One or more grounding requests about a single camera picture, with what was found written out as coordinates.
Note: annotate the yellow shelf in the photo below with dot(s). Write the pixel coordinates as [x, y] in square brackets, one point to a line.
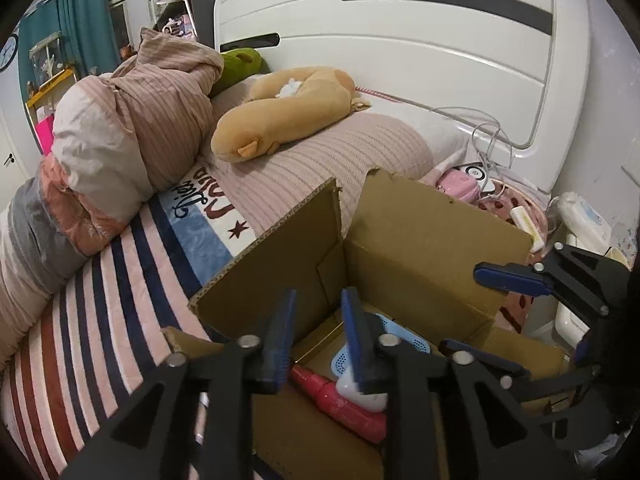
[50, 85]

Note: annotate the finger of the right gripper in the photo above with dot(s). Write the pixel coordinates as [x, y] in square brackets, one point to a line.
[495, 365]
[513, 277]

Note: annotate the brown cardboard box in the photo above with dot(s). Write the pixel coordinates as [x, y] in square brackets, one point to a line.
[410, 253]

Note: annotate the white wipes pack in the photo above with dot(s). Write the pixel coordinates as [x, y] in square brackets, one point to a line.
[580, 218]

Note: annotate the round wall clock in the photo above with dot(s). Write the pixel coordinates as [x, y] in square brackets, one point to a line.
[8, 52]

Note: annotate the striped pink fleece blanket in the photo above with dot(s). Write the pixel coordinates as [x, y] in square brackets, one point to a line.
[102, 333]

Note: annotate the tan plush toy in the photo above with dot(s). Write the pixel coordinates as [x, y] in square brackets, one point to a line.
[284, 107]

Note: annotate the rolled beige pink duvet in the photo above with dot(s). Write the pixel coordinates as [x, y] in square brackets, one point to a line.
[119, 138]

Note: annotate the pink white small gadget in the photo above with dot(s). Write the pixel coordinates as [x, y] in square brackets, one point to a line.
[467, 183]

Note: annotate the white earbuds case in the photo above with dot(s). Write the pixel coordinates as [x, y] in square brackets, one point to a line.
[347, 388]

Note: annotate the green plush toy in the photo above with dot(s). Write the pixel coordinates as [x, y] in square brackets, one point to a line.
[239, 64]

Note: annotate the pink spray bottle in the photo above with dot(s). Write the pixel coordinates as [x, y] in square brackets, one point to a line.
[370, 426]

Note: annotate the pink knitted pillow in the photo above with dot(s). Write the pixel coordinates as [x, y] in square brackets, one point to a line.
[397, 137]

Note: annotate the white bed headboard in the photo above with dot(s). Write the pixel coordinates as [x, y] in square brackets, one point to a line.
[514, 72]

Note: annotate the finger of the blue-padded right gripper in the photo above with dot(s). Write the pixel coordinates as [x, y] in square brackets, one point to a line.
[447, 416]

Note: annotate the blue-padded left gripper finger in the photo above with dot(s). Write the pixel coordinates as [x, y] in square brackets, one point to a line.
[194, 415]

